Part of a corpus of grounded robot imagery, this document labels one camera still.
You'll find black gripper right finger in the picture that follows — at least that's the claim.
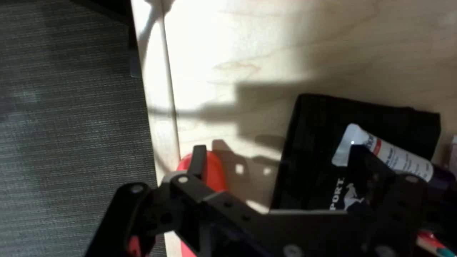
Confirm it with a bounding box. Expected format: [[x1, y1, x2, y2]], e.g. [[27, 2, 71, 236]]
[[348, 145, 428, 257]]

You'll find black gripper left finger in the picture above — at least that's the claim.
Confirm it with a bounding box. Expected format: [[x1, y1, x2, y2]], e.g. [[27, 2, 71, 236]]
[[84, 145, 268, 257]]

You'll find small white tube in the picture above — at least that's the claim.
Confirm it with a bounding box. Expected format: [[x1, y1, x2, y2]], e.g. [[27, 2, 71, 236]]
[[331, 123, 435, 183]]

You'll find red case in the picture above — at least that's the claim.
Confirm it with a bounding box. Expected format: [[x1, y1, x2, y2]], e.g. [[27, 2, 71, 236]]
[[174, 150, 228, 194]]

